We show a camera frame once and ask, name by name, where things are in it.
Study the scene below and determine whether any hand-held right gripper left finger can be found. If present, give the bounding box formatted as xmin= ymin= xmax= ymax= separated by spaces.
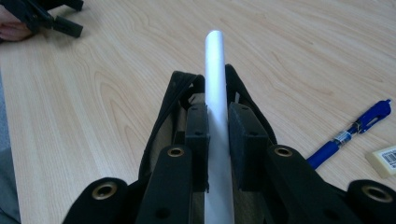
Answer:
xmin=185 ymin=103 xmax=210 ymax=192

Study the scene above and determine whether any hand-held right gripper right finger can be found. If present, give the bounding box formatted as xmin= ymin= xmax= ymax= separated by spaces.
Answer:
xmin=228 ymin=102 xmax=272 ymax=191

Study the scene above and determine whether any black pencil case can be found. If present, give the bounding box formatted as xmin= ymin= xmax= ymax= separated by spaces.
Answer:
xmin=138 ymin=63 xmax=278 ymax=224

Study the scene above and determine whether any white cylindrical stick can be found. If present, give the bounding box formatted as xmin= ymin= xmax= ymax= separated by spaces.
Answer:
xmin=204 ymin=30 xmax=235 ymax=224

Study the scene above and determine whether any blue pen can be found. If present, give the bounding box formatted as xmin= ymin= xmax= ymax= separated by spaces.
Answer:
xmin=305 ymin=99 xmax=392 ymax=171

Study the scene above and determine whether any pale yellow eraser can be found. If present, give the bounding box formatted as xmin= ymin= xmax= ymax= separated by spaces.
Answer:
xmin=365 ymin=145 xmax=396 ymax=179

